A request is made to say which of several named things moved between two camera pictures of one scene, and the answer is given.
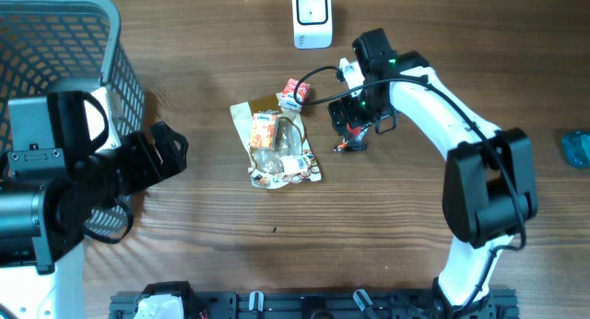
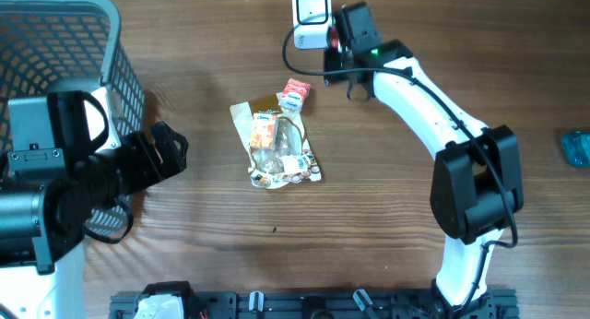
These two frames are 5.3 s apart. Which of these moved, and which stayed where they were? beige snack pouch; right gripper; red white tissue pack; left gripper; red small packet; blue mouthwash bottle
Moved: right gripper; red small packet
Stayed: left gripper; beige snack pouch; red white tissue pack; blue mouthwash bottle
